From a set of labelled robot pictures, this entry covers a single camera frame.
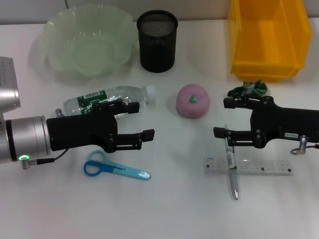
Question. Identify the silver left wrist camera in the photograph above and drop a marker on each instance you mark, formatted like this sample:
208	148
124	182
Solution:
7	87

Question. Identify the yellow plastic bin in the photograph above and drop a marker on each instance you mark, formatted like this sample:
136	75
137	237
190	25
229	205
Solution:
269	49

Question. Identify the silver connector stud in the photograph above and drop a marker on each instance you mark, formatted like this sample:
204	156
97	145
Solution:
58	112

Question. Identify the translucent green fruit bowl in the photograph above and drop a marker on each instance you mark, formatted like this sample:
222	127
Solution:
87	49

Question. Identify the green plastic wrapper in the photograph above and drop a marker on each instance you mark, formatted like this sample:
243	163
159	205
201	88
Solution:
249	90

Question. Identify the blue capped scissors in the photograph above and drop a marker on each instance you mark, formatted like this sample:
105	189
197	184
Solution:
124	171

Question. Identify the clear green-label water bottle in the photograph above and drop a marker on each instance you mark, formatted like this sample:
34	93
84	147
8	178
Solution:
112	93

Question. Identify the black mesh pen holder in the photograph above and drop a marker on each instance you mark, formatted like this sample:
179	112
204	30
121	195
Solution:
157	54

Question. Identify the grey click pen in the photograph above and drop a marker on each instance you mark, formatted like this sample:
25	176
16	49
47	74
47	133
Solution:
233	179

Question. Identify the transparent plastic ruler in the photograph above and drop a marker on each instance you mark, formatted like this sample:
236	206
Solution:
261	166

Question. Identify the pink toy peach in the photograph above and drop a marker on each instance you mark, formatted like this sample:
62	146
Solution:
192	107

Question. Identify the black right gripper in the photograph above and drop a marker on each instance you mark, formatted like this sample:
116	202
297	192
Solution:
286	124

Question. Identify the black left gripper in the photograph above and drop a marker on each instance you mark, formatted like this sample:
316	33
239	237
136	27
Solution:
74	132

